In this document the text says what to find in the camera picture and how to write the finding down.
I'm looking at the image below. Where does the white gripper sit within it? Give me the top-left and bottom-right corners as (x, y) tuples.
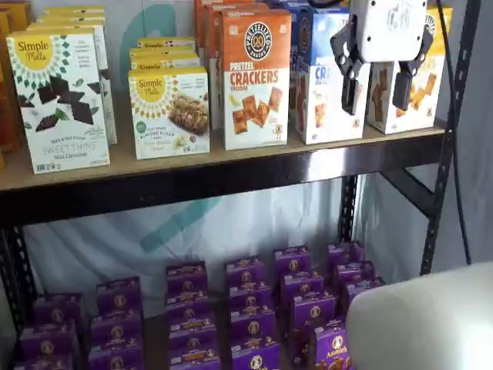
(330, 0), (434, 116)

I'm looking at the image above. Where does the blue white pretzel crackers box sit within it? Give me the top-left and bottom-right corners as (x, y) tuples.
(293, 6), (371, 146)
(264, 0), (321, 74)

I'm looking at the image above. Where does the yellow white pretzel crackers box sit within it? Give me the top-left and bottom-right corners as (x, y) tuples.
(365, 5), (454, 136)

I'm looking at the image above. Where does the orange white pretzel crackers box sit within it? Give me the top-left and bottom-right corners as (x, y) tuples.
(193, 0), (248, 61)
(203, 2), (271, 130)
(218, 8), (293, 152)

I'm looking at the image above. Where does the purple Annie's snack box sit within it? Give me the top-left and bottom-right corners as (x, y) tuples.
(313, 319), (352, 370)
(224, 255), (267, 288)
(230, 305), (279, 345)
(340, 277), (387, 310)
(165, 288), (211, 321)
(12, 354), (75, 370)
(19, 319), (79, 360)
(33, 293), (84, 329)
(289, 294), (337, 333)
(332, 261), (377, 287)
(169, 346), (222, 370)
(273, 245), (313, 277)
(96, 277), (143, 315)
(227, 282), (273, 314)
(327, 241), (365, 267)
(231, 340), (280, 370)
(166, 261), (209, 294)
(88, 336), (146, 370)
(280, 271), (325, 306)
(167, 315), (219, 352)
(90, 311), (145, 345)

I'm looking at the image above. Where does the Simple Mills almond bars box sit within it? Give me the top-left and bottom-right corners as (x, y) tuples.
(136, 35), (197, 52)
(129, 46), (202, 72)
(127, 66), (211, 161)

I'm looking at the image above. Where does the wooden shelf board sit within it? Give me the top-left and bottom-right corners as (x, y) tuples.
(0, 115), (452, 193)

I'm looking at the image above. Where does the Simple Mills sweet thins box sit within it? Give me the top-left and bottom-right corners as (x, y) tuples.
(35, 13), (107, 26)
(25, 21), (119, 146)
(42, 5), (106, 18)
(5, 26), (112, 175)

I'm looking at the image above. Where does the orange snack box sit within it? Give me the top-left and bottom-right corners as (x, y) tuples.
(0, 30), (25, 173)
(0, 0), (34, 36)

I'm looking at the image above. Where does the black cable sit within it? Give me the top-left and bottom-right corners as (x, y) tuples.
(436, 0), (473, 266)

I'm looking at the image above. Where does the black metal shelf frame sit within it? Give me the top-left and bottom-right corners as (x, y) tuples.
(0, 0), (483, 370)

